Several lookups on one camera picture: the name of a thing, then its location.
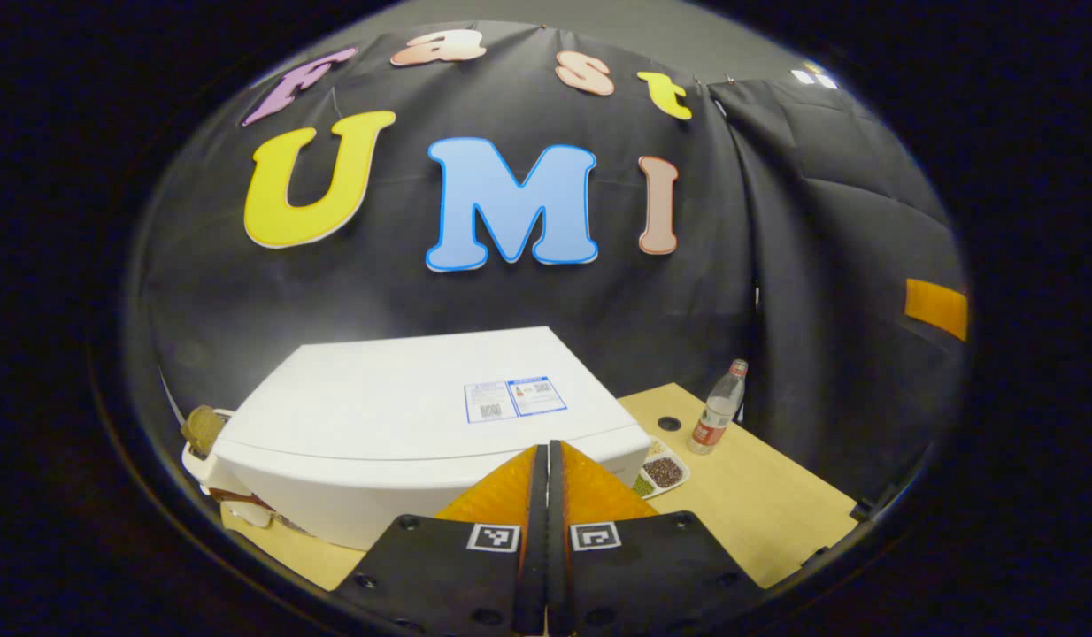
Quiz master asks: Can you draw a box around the black backdrop cloth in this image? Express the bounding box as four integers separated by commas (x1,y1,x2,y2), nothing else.
126,19,970,505

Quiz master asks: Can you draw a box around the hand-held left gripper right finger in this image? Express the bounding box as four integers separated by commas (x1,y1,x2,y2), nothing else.
549,441,764,637

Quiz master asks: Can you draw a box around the white toaster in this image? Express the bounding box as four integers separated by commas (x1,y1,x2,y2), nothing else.
181,409,255,496

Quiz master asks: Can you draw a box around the white divided bean dish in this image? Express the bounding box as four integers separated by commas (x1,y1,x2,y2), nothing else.
632,438,690,499

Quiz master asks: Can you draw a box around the white microwave oven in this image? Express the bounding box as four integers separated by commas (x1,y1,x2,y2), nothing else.
211,326,653,551

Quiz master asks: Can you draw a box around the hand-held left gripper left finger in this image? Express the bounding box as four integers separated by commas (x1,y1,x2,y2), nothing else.
334,444,547,637

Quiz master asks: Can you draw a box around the brown bread slice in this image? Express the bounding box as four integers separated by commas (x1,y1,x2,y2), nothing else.
181,405,228,457

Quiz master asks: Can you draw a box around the clear plastic water bottle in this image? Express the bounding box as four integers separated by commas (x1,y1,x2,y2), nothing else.
688,358,749,456

